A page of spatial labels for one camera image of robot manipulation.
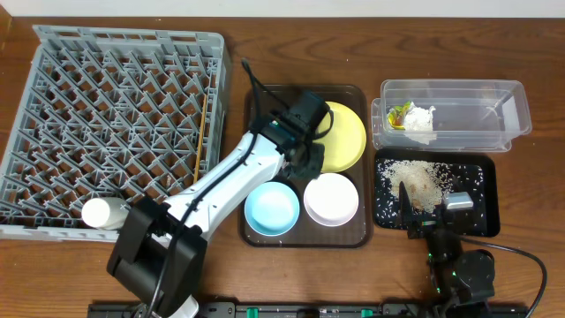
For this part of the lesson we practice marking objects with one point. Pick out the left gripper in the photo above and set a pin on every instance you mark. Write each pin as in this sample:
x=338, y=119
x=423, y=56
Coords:
x=306, y=163

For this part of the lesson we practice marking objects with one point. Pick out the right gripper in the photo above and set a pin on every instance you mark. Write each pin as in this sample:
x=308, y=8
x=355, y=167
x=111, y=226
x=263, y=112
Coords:
x=425, y=223

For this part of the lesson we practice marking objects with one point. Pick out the rice grains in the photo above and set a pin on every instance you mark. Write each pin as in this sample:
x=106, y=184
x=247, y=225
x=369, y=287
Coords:
x=426, y=183

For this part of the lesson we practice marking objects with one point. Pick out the white bowl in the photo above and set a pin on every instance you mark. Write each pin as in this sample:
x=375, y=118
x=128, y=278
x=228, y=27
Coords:
x=331, y=199

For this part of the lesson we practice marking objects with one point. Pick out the white paper napkin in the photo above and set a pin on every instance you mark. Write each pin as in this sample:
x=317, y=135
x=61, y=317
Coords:
x=418, y=124

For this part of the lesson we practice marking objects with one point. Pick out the green snack wrapper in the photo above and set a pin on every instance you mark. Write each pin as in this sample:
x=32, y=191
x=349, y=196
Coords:
x=397, y=114

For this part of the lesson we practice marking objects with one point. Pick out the white cup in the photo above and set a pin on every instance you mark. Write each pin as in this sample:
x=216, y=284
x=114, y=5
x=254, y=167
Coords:
x=107, y=213

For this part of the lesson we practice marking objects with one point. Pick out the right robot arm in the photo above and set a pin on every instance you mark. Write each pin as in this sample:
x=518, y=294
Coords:
x=460, y=277

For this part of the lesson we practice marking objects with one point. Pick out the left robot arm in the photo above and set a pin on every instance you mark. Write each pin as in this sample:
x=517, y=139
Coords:
x=160, y=250

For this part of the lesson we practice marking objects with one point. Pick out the black waste tray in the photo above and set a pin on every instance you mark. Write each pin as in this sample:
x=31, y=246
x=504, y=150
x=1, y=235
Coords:
x=492, y=206

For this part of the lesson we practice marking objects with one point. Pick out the clear plastic waste bin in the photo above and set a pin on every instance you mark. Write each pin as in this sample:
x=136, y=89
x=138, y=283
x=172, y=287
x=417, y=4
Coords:
x=472, y=115

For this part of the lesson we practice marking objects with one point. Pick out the yellow round plate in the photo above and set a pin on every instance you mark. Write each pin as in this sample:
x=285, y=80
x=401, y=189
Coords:
x=345, y=142

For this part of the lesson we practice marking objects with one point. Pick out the light blue bowl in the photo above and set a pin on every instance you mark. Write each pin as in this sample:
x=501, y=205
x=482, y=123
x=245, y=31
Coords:
x=272, y=209

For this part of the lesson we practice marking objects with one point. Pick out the dark brown serving tray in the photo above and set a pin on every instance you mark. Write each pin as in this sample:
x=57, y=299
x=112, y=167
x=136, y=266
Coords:
x=306, y=233

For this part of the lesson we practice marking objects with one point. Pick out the grey plastic dish rack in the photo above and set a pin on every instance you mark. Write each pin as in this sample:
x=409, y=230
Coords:
x=109, y=112

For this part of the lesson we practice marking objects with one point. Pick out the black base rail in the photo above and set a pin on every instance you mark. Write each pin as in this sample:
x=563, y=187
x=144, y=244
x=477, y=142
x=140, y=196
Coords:
x=400, y=310

